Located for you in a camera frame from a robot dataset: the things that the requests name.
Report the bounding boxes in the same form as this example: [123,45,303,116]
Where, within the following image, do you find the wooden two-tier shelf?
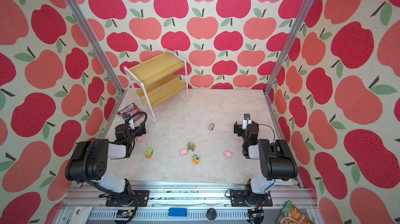
[124,49,189,123]

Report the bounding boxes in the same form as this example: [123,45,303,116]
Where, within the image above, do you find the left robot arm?
[65,122,146,224]

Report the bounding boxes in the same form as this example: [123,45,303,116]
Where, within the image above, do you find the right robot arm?
[229,119,298,207]

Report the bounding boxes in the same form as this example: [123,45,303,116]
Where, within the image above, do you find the purple candy bag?
[117,103,144,123]

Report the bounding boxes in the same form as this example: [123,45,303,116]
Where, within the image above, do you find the orange green toy car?
[145,148,153,158]

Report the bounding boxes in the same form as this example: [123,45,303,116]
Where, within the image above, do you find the yellow green toy car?
[187,142,195,152]

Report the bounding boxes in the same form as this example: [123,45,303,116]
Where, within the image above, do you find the orange toy car with eyes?
[192,154,200,165]

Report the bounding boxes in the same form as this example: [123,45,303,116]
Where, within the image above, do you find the round black knob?
[206,208,217,221]

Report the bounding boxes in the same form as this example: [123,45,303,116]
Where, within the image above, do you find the green snack bag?
[275,200,314,224]

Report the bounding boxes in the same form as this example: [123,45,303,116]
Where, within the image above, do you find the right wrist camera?
[242,114,252,130]

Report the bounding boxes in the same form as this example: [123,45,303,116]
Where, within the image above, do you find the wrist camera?
[124,114,135,130]
[242,114,252,130]

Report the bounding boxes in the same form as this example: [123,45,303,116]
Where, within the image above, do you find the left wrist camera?
[124,114,135,130]

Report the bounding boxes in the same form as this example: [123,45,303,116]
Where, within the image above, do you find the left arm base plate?
[105,190,150,207]

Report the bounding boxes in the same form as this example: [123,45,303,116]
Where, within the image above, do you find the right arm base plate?
[227,190,273,207]

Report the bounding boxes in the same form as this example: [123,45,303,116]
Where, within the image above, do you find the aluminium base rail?
[49,181,324,224]

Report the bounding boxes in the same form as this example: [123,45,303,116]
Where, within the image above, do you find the blue block on rail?
[168,208,187,217]

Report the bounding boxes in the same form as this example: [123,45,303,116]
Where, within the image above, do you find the right aluminium frame post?
[264,0,314,99]

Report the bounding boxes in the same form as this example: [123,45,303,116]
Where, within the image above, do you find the aluminium frame post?
[264,0,314,99]
[65,0,125,96]

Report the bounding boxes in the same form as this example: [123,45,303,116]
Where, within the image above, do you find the left aluminium frame post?
[65,0,125,96]

